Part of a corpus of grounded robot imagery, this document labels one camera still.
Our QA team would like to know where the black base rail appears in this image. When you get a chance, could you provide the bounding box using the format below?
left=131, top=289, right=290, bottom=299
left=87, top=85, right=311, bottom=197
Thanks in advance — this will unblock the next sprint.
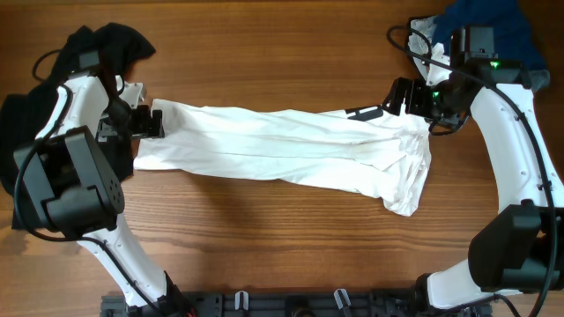
left=100, top=288, right=494, bottom=317

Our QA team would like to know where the light grey garment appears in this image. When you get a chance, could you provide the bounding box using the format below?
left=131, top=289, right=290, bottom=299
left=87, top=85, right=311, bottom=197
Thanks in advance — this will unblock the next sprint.
left=407, top=16, right=451, bottom=86

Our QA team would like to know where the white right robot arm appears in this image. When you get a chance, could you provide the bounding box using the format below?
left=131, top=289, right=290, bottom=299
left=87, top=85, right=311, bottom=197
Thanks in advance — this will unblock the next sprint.
left=407, top=84, right=563, bottom=313

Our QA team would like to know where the black garment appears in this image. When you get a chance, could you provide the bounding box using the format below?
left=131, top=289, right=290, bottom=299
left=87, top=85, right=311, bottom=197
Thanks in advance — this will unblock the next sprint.
left=1, top=23, right=156, bottom=230

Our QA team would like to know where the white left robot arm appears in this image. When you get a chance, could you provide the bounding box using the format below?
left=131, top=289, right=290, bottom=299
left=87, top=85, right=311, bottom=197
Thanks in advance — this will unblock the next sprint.
left=13, top=71, right=197, bottom=316

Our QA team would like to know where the blue garment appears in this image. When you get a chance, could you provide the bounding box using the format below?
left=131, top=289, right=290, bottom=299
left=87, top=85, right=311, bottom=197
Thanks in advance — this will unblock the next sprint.
left=432, top=0, right=547, bottom=70

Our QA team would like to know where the white t-shirt with black print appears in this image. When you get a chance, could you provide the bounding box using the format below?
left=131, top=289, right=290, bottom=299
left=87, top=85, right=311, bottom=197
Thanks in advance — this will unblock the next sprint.
left=134, top=100, right=431, bottom=217

